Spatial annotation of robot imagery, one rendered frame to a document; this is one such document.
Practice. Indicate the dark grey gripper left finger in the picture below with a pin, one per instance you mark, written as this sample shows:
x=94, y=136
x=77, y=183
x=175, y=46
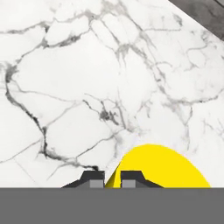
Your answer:
x=92, y=176

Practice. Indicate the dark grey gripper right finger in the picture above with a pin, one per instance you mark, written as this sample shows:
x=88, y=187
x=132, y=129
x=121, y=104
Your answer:
x=131, y=176

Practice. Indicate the yellow bowl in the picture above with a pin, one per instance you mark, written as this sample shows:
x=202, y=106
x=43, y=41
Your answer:
x=169, y=167

